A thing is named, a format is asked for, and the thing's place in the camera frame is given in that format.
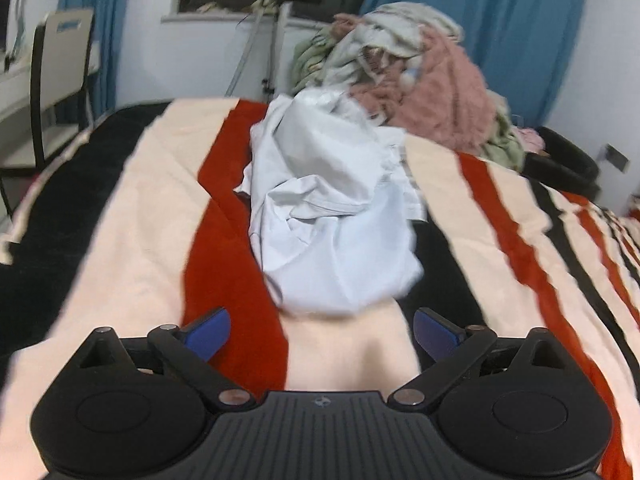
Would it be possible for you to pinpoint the white shirt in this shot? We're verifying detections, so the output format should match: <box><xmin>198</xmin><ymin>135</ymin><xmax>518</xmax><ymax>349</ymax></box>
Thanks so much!
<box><xmin>235</xmin><ymin>89</ymin><xmax>426</xmax><ymax>316</ymax></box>

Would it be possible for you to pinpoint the striped red black cream blanket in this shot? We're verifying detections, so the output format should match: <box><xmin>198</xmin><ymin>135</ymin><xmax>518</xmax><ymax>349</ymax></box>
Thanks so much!
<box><xmin>1</xmin><ymin>99</ymin><xmax>639</xmax><ymax>479</ymax></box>

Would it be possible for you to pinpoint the black bedside seat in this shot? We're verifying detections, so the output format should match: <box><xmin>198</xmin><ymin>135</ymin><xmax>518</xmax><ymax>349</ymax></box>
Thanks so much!
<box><xmin>522</xmin><ymin>127</ymin><xmax>600</xmax><ymax>202</ymax></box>

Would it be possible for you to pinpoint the pink fluffy blanket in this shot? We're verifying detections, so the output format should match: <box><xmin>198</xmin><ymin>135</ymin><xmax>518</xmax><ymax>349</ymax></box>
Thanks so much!
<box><xmin>330</xmin><ymin>14</ymin><xmax>497</xmax><ymax>154</ymax></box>

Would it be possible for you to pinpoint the grey white garment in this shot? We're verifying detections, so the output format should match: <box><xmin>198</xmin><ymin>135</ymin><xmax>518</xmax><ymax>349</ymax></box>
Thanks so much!
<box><xmin>321</xmin><ymin>2</ymin><xmax>464</xmax><ymax>87</ymax></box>

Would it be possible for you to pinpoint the green patterned garment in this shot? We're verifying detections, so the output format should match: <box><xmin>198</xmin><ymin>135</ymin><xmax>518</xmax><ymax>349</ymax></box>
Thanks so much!
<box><xmin>291</xmin><ymin>26</ymin><xmax>525</xmax><ymax>171</ymax></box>

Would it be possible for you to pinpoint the white desk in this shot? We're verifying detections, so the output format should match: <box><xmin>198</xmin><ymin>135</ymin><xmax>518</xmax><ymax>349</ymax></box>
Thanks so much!
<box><xmin>1</xmin><ymin>41</ymin><xmax>101</xmax><ymax>120</ymax></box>

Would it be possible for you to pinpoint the blue right curtain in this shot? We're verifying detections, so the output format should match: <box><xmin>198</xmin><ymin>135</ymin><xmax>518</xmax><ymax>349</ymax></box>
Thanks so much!
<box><xmin>360</xmin><ymin>0</ymin><xmax>585</xmax><ymax>126</ymax></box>

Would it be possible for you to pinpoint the blue curtain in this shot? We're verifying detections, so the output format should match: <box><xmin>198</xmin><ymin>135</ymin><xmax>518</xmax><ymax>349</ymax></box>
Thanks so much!
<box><xmin>360</xmin><ymin>0</ymin><xmax>585</xmax><ymax>126</ymax></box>
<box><xmin>58</xmin><ymin>0</ymin><xmax>128</xmax><ymax>115</ymax></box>

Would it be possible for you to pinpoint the grey metal tripod stand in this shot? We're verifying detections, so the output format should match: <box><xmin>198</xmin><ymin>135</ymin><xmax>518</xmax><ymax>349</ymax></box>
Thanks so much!
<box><xmin>224</xmin><ymin>0</ymin><xmax>293</xmax><ymax>103</ymax></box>

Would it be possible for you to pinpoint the blue left curtain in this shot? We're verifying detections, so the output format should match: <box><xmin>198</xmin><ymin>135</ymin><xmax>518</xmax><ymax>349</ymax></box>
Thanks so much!
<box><xmin>58</xmin><ymin>0</ymin><xmax>128</xmax><ymax>115</ymax></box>

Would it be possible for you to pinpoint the wall power socket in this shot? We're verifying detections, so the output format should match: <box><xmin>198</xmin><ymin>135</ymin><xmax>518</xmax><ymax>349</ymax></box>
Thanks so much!
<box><xmin>604</xmin><ymin>144</ymin><xmax>629</xmax><ymax>174</ymax></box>

